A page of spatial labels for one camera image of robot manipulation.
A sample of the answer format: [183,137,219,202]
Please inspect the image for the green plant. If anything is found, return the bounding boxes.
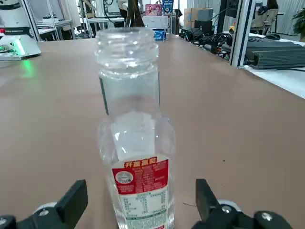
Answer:
[292,7,305,41]

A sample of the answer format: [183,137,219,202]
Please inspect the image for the blue cookie box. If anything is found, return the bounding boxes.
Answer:
[153,30,167,42]

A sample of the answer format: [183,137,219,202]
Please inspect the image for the clear plastic drink bottle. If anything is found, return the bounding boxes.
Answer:
[94,26,177,229]

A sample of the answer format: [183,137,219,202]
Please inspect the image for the pink snack box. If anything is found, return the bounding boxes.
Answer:
[145,3,163,16]

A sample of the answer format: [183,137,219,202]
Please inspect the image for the black finned power supply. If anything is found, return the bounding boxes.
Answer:
[245,40,305,70]

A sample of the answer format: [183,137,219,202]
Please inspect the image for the aluminium frame post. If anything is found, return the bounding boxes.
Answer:
[230,0,251,69]

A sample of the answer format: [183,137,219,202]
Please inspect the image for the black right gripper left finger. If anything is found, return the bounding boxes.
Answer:
[0,179,88,229]

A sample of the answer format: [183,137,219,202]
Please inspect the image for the stacked cardboard boxes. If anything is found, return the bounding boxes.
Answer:
[183,7,214,29]

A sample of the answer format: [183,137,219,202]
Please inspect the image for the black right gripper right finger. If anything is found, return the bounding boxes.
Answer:
[190,178,294,229]

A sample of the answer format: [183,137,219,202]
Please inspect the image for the office chair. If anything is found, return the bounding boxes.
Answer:
[250,8,279,34]

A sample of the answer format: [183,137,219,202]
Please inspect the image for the black cable bundle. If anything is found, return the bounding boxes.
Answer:
[178,27,233,59]

